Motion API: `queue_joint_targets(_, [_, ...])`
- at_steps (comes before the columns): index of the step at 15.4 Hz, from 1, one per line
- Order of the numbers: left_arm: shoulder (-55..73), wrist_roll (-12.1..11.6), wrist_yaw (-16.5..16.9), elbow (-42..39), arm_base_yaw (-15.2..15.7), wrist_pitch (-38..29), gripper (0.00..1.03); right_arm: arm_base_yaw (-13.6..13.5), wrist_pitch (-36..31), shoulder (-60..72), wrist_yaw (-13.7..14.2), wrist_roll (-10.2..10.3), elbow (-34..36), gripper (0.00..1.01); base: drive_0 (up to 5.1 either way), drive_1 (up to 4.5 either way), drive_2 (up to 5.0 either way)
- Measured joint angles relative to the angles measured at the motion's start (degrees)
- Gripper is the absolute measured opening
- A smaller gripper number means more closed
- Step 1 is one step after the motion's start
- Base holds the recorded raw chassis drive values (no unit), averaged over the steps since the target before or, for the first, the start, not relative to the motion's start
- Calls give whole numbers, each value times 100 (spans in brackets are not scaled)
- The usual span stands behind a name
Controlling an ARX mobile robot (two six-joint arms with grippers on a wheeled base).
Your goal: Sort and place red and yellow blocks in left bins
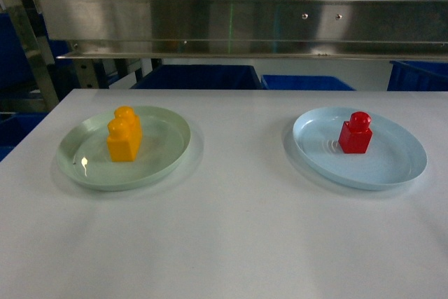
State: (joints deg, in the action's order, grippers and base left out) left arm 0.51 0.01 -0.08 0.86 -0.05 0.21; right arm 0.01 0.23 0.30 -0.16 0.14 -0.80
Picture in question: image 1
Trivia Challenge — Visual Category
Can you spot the stainless steel rack frame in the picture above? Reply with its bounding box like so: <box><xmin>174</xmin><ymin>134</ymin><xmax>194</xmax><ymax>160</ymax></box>
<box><xmin>3</xmin><ymin>0</ymin><xmax>59</xmax><ymax>111</ymax></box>

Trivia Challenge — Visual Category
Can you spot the red one-stud toy block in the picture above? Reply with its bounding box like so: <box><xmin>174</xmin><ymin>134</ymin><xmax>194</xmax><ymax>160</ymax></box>
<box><xmin>338</xmin><ymin>111</ymin><xmax>372</xmax><ymax>154</ymax></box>

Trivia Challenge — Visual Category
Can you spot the far right blue bin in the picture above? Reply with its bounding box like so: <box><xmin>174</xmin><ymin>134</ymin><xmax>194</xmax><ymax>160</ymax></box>
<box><xmin>387</xmin><ymin>61</ymin><xmax>447</xmax><ymax>92</ymax></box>

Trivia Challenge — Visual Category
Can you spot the yellow two-stud toy block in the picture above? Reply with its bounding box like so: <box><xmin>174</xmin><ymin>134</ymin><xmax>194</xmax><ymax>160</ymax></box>
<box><xmin>106</xmin><ymin>106</ymin><xmax>143</xmax><ymax>162</ymax></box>

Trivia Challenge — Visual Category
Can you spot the pale green round plate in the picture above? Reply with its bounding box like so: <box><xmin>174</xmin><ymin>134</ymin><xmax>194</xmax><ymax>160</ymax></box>
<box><xmin>56</xmin><ymin>106</ymin><xmax>191</xmax><ymax>191</ymax></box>

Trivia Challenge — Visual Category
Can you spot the lower left blue bin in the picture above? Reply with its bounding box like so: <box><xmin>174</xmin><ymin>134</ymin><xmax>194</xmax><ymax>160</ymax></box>
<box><xmin>132</xmin><ymin>64</ymin><xmax>262</xmax><ymax>90</ymax></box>

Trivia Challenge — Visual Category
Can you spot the stainless steel shelf rail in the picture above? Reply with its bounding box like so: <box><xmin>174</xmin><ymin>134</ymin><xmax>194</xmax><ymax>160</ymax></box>
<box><xmin>39</xmin><ymin>0</ymin><xmax>447</xmax><ymax>61</ymax></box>

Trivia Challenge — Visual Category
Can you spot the lower right blue bin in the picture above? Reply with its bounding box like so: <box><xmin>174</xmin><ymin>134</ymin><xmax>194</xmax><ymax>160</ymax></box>
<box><xmin>261</xmin><ymin>75</ymin><xmax>354</xmax><ymax>91</ymax></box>

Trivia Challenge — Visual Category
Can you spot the light blue round plate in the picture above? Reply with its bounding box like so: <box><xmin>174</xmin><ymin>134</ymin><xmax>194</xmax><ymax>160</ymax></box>
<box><xmin>292</xmin><ymin>107</ymin><xmax>427</xmax><ymax>190</ymax></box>

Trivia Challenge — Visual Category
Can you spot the blue bin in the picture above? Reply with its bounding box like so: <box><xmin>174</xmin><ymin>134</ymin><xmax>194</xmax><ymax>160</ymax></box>
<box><xmin>132</xmin><ymin>64</ymin><xmax>262</xmax><ymax>90</ymax></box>
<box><xmin>261</xmin><ymin>75</ymin><xmax>354</xmax><ymax>91</ymax></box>
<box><xmin>387</xmin><ymin>61</ymin><xmax>447</xmax><ymax>92</ymax></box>

